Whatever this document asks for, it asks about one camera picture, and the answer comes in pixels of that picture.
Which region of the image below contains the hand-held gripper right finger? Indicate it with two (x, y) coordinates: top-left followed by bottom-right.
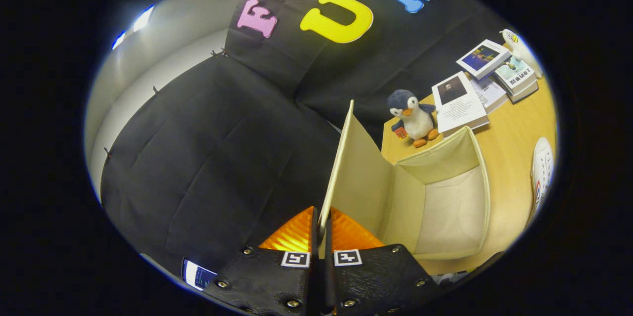
(324, 207), (441, 316)

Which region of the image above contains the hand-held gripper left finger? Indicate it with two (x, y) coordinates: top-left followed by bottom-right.
(203, 206), (319, 316)

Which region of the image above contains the beige fabric storage box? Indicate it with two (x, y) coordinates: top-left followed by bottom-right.
(319, 100), (491, 261)

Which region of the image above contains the white canvas shoe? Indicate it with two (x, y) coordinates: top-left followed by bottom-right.
(531, 137), (554, 215)

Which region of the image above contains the black backdrop cloth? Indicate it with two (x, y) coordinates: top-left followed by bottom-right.
(99, 0), (515, 277)

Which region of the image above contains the penguin plush toy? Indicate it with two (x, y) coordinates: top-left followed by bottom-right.
(387, 90), (440, 148)

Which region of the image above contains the book with portrait cover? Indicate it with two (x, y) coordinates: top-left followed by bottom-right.
(432, 71), (490, 137)

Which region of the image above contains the white text-covered book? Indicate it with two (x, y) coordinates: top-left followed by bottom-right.
(470, 76), (509, 115)

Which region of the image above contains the grey book under teal book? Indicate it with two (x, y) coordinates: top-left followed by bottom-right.
(507, 81), (540, 105)

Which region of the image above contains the book with blue cover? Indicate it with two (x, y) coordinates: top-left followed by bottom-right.
(456, 39), (511, 81)

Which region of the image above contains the thick book with teal cover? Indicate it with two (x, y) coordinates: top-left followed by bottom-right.
(494, 56), (537, 96)

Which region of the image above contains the white duck plush toy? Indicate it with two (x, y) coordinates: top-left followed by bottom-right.
(500, 28), (543, 79)

